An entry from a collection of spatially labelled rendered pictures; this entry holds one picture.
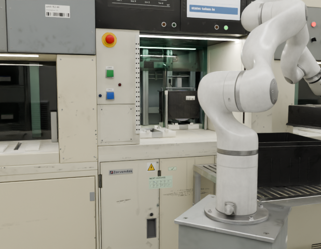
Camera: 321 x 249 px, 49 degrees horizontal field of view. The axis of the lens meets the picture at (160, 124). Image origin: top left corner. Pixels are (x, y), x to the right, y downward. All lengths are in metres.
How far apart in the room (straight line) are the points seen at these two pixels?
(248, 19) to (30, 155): 1.06
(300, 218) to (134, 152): 1.03
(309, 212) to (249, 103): 1.32
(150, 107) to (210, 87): 1.59
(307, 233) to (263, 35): 1.37
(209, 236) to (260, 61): 0.51
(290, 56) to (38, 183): 1.22
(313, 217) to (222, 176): 1.26
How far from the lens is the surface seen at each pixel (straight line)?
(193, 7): 1.78
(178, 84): 2.35
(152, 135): 1.90
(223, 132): 1.02
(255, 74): 1.00
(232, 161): 1.02
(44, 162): 1.66
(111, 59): 1.65
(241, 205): 1.06
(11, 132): 2.09
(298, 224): 2.20
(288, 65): 1.63
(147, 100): 2.54
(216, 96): 1.03
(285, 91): 2.00
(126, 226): 1.77
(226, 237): 1.01
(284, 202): 1.30
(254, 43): 1.15
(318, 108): 1.74
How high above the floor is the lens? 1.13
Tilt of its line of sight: 6 degrees down
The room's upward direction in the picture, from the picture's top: straight up
